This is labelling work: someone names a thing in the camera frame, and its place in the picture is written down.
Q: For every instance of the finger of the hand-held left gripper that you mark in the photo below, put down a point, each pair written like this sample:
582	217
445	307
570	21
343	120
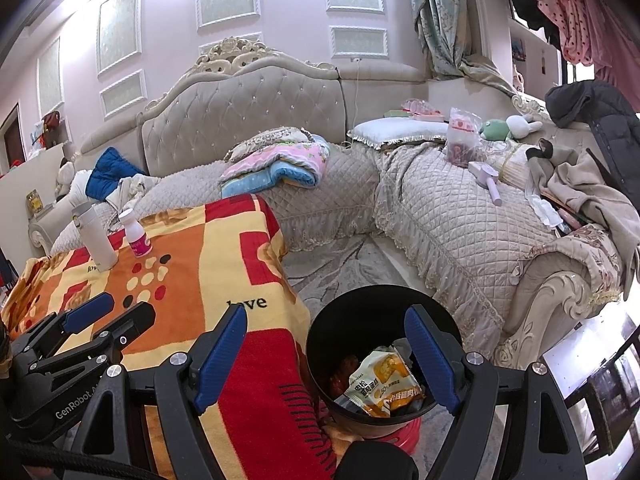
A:
90	310
132	320

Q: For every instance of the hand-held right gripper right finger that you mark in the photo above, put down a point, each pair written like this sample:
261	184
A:
432	360

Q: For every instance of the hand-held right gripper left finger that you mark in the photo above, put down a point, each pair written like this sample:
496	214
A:
220	360

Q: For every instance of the white orange snack packet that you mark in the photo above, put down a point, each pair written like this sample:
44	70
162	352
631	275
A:
385	380

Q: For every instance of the red wrapper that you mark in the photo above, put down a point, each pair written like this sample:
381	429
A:
342	375

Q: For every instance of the black trash bin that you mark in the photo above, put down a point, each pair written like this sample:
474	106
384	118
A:
350	315

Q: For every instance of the printed orange red blanket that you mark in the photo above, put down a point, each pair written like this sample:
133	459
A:
265	360

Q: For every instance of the tall white bottle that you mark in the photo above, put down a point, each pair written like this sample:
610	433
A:
97	240

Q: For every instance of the small white bottle pink label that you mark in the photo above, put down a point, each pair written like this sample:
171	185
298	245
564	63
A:
136	235

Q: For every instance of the red plastic stool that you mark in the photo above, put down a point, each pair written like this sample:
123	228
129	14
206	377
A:
400	440

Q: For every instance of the yellow package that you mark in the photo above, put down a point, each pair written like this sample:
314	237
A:
34	200

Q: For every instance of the white garment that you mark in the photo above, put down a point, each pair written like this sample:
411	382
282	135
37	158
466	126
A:
137	192

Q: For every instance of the blue jacket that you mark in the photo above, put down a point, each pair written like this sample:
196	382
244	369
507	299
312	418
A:
110	172

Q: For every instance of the dark wooden chair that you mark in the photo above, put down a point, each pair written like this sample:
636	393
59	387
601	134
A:
610	400

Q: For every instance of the folded pink blue blanket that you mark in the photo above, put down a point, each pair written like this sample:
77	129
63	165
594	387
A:
285	170

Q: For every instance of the clear bag of snacks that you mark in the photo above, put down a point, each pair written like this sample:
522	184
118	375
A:
460	137

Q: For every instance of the beige coat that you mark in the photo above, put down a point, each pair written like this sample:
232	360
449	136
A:
590	195

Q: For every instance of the white lace-trimmed pillow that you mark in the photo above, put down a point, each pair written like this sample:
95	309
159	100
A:
400	132

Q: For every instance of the beige tufted sofa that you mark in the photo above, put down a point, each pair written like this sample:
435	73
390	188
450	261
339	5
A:
240	105

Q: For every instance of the black coat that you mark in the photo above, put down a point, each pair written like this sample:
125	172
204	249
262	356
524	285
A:
600	115

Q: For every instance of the floral blue curtain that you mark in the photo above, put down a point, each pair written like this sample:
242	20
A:
445	20

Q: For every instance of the pink polka dot garment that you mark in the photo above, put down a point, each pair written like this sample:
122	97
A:
575	15

